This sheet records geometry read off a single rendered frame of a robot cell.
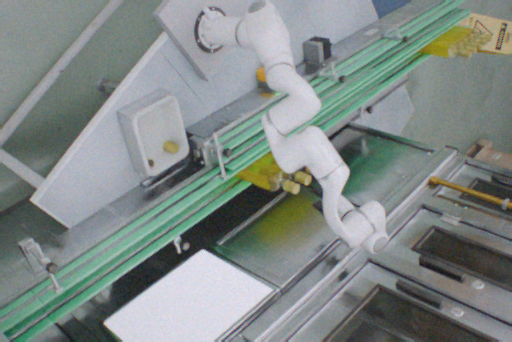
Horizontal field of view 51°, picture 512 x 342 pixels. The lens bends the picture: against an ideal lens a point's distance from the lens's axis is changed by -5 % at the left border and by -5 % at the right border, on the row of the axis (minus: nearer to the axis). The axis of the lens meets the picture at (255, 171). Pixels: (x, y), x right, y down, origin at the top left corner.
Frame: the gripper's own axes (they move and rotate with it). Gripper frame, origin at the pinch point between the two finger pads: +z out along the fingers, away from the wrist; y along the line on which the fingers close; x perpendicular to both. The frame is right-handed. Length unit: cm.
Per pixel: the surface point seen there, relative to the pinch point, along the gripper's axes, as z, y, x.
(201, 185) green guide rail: 27.5, 4.1, 26.3
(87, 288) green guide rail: 14, -2, 73
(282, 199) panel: 23.0, -12.9, 0.4
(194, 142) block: 36.0, 14.9, 22.0
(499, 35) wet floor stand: 158, -78, -298
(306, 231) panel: 3.0, -12.8, 4.3
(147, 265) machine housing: 27, -15, 52
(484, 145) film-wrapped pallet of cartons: 210, -235, -354
